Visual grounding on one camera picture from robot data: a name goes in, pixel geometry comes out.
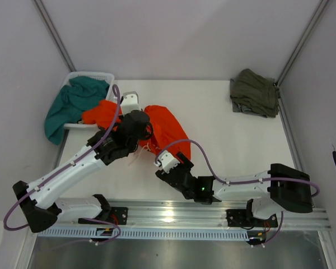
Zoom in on orange shorts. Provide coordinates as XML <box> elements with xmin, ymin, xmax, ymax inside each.
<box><xmin>82</xmin><ymin>100</ymin><xmax>188</xmax><ymax>155</ymax></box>

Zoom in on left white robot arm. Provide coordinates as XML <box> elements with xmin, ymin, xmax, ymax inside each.
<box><xmin>13</xmin><ymin>110</ymin><xmax>153</xmax><ymax>233</ymax></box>

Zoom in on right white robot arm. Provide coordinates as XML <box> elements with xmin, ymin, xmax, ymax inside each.
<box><xmin>156</xmin><ymin>151</ymin><xmax>312</xmax><ymax>226</ymax></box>

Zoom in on teal shorts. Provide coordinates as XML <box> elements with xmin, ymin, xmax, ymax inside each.
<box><xmin>44</xmin><ymin>76</ymin><xmax>110</xmax><ymax>145</ymax></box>

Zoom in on grey folded shorts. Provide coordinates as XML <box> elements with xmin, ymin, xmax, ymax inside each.
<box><xmin>232</xmin><ymin>101</ymin><xmax>255</xmax><ymax>115</ymax></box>

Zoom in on olive green folded shorts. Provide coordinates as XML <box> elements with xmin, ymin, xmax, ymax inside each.
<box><xmin>230</xmin><ymin>68</ymin><xmax>280</xmax><ymax>118</ymax></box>

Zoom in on white plastic basket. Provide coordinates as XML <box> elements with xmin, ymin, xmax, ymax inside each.
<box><xmin>59</xmin><ymin>71</ymin><xmax>115</xmax><ymax>129</ymax></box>

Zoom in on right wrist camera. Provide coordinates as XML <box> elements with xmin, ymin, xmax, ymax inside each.
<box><xmin>158</xmin><ymin>150</ymin><xmax>180</xmax><ymax>173</ymax></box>

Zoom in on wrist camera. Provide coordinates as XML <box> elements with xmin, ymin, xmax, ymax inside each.
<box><xmin>158</xmin><ymin>150</ymin><xmax>180</xmax><ymax>173</ymax></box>
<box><xmin>120</xmin><ymin>91</ymin><xmax>142</xmax><ymax>115</ymax></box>

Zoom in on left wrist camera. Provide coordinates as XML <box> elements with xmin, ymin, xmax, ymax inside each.
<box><xmin>120</xmin><ymin>91</ymin><xmax>142</xmax><ymax>115</ymax></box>

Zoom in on aluminium mounting rail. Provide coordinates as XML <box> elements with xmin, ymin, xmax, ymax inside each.
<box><xmin>26</xmin><ymin>199</ymin><xmax>333</xmax><ymax>231</ymax></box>

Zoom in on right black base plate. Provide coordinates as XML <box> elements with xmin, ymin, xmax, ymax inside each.
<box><xmin>226</xmin><ymin>209</ymin><xmax>278</xmax><ymax>230</ymax></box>

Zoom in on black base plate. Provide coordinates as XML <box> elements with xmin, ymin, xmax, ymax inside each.
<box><xmin>78</xmin><ymin>207</ymin><xmax>128</xmax><ymax>225</ymax></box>
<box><xmin>226</xmin><ymin>209</ymin><xmax>278</xmax><ymax>230</ymax></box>

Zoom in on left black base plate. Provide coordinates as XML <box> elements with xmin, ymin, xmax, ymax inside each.
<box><xmin>78</xmin><ymin>207</ymin><xmax>128</xmax><ymax>225</ymax></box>

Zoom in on white slotted cable duct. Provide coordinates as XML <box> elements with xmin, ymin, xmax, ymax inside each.
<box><xmin>38</xmin><ymin>226</ymin><xmax>249</xmax><ymax>242</ymax></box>

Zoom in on left corner aluminium post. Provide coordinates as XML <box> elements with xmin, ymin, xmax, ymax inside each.
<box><xmin>32</xmin><ymin>0</ymin><xmax>77</xmax><ymax>72</ymax></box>

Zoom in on corner aluminium post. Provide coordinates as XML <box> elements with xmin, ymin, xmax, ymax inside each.
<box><xmin>276</xmin><ymin>0</ymin><xmax>332</xmax><ymax>87</ymax></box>
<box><xmin>32</xmin><ymin>0</ymin><xmax>77</xmax><ymax>72</ymax></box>

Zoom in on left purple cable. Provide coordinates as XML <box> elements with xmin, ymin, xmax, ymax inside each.
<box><xmin>3</xmin><ymin>84</ymin><xmax>122</xmax><ymax>247</ymax></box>

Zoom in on right corner aluminium post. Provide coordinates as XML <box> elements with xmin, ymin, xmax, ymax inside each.
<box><xmin>276</xmin><ymin>0</ymin><xmax>332</xmax><ymax>87</ymax></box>

